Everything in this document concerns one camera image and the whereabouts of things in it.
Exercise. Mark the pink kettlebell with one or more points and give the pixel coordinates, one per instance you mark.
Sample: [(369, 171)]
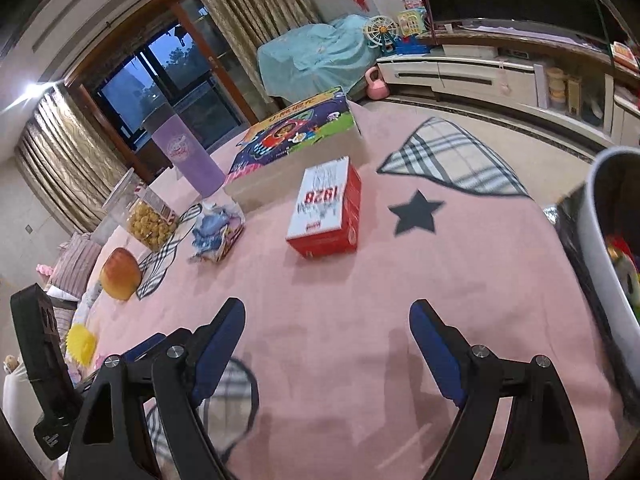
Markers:
[(376, 88)]

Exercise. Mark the pink star print blanket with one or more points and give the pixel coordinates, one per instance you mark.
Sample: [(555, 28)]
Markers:
[(350, 280)]

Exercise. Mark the beige patterned curtain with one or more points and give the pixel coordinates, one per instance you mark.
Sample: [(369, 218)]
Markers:
[(240, 0), (60, 160)]

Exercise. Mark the ferris wheel toy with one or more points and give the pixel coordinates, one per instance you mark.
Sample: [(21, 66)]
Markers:
[(380, 31)]

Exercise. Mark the colourful toy house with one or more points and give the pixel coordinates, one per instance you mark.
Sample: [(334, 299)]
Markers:
[(411, 20)]

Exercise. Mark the red and white carton box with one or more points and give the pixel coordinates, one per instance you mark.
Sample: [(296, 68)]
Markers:
[(325, 230)]

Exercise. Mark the sliding glass door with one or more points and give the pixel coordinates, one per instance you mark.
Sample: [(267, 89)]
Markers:
[(150, 80)]

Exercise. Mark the green pole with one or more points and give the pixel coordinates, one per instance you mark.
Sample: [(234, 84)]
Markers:
[(602, 10)]

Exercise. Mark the pink hanging charm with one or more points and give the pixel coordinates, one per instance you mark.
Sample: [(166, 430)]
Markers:
[(504, 81)]

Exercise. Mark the yellow spiky toy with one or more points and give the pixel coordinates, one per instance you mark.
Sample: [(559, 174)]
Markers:
[(80, 344)]

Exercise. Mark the orange toy piano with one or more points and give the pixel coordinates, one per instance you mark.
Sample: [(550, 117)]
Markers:
[(624, 55)]

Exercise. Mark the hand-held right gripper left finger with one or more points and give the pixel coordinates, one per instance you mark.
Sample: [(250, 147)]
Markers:
[(220, 350)]

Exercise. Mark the clear jar of yellow snacks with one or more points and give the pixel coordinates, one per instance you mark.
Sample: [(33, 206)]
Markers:
[(147, 222)]

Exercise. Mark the teal cloth cover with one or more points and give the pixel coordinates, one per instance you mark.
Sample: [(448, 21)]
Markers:
[(310, 60)]

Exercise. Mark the stacked cream jars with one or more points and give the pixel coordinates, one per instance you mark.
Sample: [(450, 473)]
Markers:
[(556, 87)]

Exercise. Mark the colourful board game box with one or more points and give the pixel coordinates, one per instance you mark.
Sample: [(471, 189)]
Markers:
[(290, 130)]

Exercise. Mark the striped pink pillow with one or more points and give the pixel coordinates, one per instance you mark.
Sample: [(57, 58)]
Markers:
[(70, 265)]

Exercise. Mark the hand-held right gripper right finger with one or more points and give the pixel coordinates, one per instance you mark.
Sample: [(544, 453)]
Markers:
[(435, 355)]

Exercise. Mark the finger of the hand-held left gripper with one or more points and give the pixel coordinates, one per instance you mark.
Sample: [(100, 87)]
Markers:
[(145, 345)]

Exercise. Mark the red snack packet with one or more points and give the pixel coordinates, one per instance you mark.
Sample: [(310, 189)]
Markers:
[(617, 246)]

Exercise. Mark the yellow slatted box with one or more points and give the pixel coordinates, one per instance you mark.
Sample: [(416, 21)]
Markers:
[(575, 95)]

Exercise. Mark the white television cabinet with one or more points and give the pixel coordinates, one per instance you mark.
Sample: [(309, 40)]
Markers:
[(450, 72)]

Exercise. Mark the white trash bin black liner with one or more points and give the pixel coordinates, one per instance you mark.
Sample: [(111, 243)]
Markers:
[(597, 260)]

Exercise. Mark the blue and white plastic packet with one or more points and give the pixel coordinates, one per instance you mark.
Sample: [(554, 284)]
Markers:
[(215, 230)]

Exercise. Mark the blue toy base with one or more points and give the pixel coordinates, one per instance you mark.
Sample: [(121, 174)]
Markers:
[(405, 49)]

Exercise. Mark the purple tumbler cup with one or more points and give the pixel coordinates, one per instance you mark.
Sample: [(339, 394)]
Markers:
[(187, 155)]

